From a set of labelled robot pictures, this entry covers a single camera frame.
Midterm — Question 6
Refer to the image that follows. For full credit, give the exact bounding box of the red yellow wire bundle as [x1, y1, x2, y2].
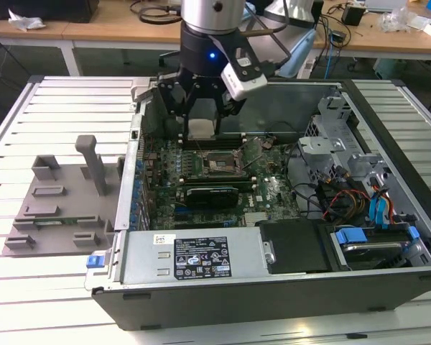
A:
[323, 188, 371, 221]

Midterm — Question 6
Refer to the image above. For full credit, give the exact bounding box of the hard disk blue carrier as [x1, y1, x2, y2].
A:
[332, 225, 423, 271]

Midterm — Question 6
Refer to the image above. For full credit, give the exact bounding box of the CPU socket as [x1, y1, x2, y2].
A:
[200, 149, 249, 180]

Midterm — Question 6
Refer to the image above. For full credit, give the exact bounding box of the silver metal drive cage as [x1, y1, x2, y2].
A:
[296, 86, 392, 188]

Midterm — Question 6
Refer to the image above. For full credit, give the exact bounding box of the orange wire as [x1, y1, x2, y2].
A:
[386, 195, 397, 226]

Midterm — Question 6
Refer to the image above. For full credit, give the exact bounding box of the black PC case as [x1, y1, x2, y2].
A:
[84, 77, 431, 331]

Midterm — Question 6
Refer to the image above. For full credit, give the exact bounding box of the silver chipset heatsink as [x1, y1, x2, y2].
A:
[243, 211, 272, 228]

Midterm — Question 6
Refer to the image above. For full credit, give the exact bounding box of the grey parts rack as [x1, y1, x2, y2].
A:
[2, 134, 126, 257]

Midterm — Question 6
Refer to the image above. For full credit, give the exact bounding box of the black graphics card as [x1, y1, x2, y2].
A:
[184, 184, 241, 210]

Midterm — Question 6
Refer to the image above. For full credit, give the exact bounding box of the grey case handle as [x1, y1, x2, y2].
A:
[130, 79, 158, 109]

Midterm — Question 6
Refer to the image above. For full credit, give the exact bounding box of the green motherboard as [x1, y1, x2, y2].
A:
[138, 133, 305, 231]

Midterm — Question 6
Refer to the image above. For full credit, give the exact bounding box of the blue flat wire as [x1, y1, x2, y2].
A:
[367, 185, 391, 230]

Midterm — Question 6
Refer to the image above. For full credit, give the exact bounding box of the black plastic shroud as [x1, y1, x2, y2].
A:
[254, 218, 334, 275]

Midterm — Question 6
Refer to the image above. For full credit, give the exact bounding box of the large black box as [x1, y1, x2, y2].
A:
[0, 0, 101, 23]

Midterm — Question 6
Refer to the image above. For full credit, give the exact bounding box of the blue case latch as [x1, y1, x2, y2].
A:
[86, 254, 106, 269]

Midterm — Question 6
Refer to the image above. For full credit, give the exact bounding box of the silver power supply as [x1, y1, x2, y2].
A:
[120, 229, 274, 287]

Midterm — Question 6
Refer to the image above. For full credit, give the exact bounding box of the pale teal cabinet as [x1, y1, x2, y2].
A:
[372, 58, 412, 81]

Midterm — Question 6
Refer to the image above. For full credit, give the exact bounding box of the crumpled white paper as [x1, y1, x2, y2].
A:
[8, 8, 47, 32]

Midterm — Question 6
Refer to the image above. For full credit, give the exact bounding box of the wooden desk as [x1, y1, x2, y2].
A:
[60, 0, 431, 78]
[0, 17, 65, 47]

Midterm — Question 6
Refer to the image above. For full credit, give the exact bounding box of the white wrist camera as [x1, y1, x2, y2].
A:
[221, 46, 269, 102]

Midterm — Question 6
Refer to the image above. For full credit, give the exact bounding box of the black RAM slot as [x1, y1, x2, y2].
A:
[178, 175, 256, 183]
[177, 132, 246, 139]
[178, 139, 248, 150]
[181, 181, 259, 192]

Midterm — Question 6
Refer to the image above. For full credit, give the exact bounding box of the clear plastic bag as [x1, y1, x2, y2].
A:
[379, 6, 423, 34]

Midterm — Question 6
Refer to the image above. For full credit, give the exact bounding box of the silver CPU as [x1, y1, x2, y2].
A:
[185, 119, 217, 142]

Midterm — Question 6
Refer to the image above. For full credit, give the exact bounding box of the green RAM stick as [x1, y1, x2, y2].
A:
[34, 216, 94, 228]

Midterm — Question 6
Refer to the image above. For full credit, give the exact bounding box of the metal socket cover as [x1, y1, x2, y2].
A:
[236, 137, 265, 170]

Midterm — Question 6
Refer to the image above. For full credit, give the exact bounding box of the small black box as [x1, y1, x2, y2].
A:
[340, 5, 366, 27]

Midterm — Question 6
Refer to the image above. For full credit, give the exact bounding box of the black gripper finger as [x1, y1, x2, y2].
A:
[210, 83, 248, 137]
[157, 73, 202, 139]

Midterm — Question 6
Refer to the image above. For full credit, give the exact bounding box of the grey device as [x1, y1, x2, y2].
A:
[365, 0, 409, 12]

